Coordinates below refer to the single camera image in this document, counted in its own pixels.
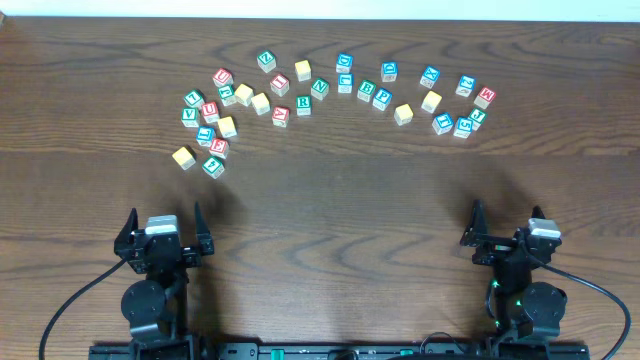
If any red I block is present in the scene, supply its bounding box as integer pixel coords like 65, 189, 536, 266
269, 74, 290, 97

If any yellow s block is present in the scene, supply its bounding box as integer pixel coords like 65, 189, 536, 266
421, 90, 442, 114
251, 93, 271, 115

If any red A block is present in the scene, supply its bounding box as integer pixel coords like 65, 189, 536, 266
272, 106, 290, 128

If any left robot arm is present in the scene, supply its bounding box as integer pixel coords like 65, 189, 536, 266
114, 205, 214, 360

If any green j block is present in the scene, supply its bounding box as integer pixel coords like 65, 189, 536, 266
218, 84, 237, 106
468, 108, 487, 131

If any green Z block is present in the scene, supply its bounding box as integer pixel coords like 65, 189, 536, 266
257, 50, 277, 73

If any blue X block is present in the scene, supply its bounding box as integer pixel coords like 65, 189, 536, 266
419, 66, 440, 89

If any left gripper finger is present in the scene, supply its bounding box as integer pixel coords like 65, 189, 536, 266
194, 202, 212, 246
115, 208, 138, 245

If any blue P block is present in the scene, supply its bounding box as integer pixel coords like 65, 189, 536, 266
372, 88, 393, 111

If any blue 5 block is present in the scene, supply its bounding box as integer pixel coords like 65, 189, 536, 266
453, 117, 474, 139

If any yellow S block right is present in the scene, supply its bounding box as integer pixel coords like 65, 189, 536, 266
421, 90, 442, 114

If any green J block right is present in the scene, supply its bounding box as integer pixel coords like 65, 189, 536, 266
468, 108, 487, 131

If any yellow C block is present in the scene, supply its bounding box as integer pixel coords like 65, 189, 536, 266
235, 83, 254, 107

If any green N block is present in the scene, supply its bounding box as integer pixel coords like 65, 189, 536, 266
311, 77, 330, 101

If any red u block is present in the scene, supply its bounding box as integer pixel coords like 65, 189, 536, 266
200, 101, 220, 124
212, 68, 234, 88

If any blue D block right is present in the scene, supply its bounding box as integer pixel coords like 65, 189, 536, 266
381, 61, 398, 82

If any yellow S block left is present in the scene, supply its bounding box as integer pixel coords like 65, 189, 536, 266
251, 93, 271, 115

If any yellow K block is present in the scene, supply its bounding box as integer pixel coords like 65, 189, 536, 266
217, 116, 237, 138

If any blue 2 block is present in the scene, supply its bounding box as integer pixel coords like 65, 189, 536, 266
455, 75, 476, 97

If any blue L block left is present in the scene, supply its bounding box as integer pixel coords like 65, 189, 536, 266
196, 126, 216, 147

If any red E block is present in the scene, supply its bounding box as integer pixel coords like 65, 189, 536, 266
209, 138, 230, 159

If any green 4 block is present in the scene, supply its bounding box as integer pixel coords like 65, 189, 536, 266
202, 156, 225, 179

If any plain yellow block centre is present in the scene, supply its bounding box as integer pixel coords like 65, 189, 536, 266
394, 104, 414, 126

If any red M block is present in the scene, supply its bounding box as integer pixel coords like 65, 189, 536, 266
474, 86, 496, 109

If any green B block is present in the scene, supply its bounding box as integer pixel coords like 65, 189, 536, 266
357, 80, 377, 103

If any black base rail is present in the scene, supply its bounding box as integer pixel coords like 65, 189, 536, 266
88, 341, 591, 360

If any blue T block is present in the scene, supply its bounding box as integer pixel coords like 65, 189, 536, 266
432, 113, 454, 135

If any green J block left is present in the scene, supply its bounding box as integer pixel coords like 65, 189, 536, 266
218, 84, 237, 106

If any green V block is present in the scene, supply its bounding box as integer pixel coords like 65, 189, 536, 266
181, 107, 200, 128

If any yellow O block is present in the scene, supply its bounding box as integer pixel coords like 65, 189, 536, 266
294, 60, 312, 82

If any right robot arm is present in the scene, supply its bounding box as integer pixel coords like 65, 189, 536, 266
460, 200, 567, 359

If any green R block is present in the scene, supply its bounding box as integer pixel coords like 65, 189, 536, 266
296, 95, 312, 116

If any yellow block far left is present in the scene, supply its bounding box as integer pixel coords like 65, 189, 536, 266
172, 146, 196, 170

